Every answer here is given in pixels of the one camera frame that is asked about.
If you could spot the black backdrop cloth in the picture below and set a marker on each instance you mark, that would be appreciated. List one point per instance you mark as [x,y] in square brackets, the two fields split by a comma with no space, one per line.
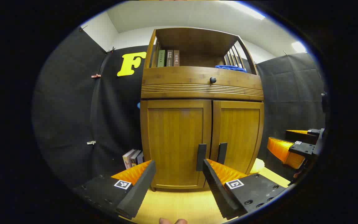
[73,109]

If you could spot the wooden double-door shoe cabinet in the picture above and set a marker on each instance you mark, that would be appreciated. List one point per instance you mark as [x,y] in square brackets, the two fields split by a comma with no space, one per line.
[191,39]

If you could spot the blue cloth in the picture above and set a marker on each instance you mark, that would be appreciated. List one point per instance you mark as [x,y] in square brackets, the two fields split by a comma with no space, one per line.
[230,68]

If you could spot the wooden drawer with black knob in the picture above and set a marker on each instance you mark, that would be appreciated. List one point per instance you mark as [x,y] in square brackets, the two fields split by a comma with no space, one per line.
[179,79]

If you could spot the brown book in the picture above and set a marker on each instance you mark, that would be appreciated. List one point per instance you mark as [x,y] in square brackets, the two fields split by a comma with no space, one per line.
[176,58]

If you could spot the green book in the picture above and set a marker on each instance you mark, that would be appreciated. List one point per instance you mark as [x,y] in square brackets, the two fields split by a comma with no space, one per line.
[161,58]

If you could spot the grey-brown book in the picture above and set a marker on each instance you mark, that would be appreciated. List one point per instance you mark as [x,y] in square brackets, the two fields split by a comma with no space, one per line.
[169,58]

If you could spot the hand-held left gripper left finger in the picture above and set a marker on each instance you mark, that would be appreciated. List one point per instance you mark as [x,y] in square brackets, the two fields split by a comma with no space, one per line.
[138,189]

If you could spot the white book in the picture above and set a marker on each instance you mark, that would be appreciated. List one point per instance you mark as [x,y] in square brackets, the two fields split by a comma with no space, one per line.
[127,160]

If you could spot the dark book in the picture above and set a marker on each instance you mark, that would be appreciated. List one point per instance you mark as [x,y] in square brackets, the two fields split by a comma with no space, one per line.
[140,158]

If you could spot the wooden shoe cabinet door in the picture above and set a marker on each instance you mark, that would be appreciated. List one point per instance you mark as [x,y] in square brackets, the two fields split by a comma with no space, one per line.
[239,130]
[172,133]

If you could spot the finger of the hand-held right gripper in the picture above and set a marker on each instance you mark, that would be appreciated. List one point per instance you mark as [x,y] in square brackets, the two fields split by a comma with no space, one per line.
[300,136]
[283,151]

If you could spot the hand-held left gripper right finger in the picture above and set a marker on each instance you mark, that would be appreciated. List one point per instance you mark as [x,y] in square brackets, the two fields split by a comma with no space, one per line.
[218,193]

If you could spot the grey book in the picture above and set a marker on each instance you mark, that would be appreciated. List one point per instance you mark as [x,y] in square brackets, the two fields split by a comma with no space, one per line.
[134,158]

